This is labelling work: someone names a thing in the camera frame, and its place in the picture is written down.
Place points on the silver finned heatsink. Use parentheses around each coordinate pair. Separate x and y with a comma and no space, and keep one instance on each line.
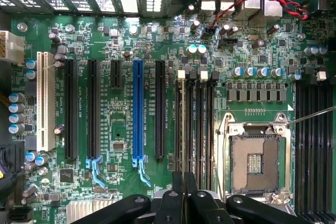
(78,209)

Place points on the black power connector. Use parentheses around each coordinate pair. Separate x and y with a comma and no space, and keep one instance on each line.
(11,171)

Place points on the white power connector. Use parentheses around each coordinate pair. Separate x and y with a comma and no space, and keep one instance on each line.
(13,48)

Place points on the blue long expansion slot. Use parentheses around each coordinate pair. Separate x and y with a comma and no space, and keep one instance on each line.
(138,108)

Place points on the black short expansion slot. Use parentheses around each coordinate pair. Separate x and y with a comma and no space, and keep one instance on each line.
(116,74)

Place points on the large silver port block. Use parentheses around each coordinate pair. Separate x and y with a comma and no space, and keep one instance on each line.
(273,6)
(250,3)

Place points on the RAM slot with black latches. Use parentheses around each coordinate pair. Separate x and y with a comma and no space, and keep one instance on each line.
(212,119)
(191,119)
(300,142)
(324,142)

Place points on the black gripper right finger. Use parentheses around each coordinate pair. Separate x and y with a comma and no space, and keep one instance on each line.
(207,208)

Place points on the silver CPU socket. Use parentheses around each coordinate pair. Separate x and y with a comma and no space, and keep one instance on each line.
(254,155)

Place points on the green Dell motherboard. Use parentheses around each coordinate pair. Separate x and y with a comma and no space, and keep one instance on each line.
(115,119)

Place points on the white PCI expansion slot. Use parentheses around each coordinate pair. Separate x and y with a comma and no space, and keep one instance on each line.
(46,103)

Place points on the black long expansion slot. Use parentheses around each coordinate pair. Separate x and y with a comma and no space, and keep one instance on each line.
(160,108)
(93,108)
(71,108)

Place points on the small silver USB port block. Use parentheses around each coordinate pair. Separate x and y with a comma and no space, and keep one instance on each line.
(226,1)
(208,1)

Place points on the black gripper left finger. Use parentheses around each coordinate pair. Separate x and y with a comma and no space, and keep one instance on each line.
(170,208)

